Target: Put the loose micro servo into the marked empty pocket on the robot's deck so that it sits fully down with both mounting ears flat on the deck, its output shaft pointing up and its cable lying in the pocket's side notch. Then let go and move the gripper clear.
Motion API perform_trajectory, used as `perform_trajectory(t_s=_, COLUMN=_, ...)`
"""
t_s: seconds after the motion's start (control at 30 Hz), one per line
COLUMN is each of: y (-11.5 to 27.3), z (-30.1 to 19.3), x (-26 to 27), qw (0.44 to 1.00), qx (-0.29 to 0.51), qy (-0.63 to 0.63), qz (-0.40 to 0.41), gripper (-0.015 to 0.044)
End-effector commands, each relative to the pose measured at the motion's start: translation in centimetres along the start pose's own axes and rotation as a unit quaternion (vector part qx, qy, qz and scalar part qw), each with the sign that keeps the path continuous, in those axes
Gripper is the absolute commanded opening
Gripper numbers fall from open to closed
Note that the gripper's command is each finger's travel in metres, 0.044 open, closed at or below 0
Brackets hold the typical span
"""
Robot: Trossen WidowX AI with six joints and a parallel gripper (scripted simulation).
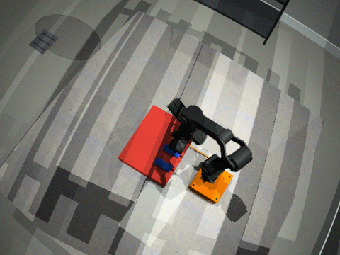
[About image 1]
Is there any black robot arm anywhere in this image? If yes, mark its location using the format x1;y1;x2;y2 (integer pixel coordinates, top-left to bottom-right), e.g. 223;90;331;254
168;98;253;183

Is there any red flat plate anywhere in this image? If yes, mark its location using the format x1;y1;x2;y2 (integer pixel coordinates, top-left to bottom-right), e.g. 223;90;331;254
118;105;192;187

